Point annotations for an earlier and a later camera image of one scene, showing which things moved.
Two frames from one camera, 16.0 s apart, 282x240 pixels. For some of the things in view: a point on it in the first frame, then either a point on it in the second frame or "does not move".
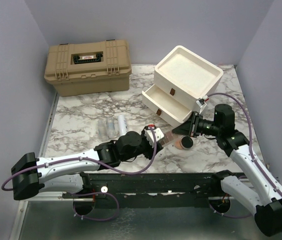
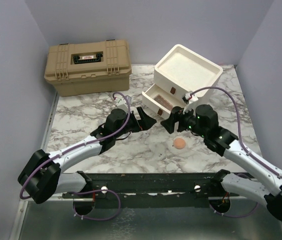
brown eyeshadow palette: [167, 138] → [159, 98]
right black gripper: [191, 127] → [176, 115]
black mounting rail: [149, 190] does not move
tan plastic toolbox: [88, 68] does not move
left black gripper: [147, 154] → [145, 123]
